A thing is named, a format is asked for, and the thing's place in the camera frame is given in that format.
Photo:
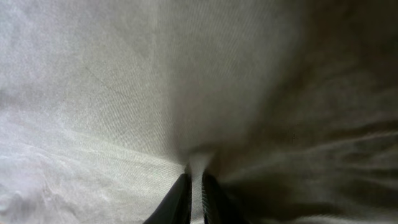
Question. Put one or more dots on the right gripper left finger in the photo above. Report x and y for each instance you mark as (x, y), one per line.
(176, 206)

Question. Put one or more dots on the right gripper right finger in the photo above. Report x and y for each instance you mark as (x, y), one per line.
(217, 208)

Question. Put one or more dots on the grey shorts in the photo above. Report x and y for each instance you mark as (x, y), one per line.
(291, 105)

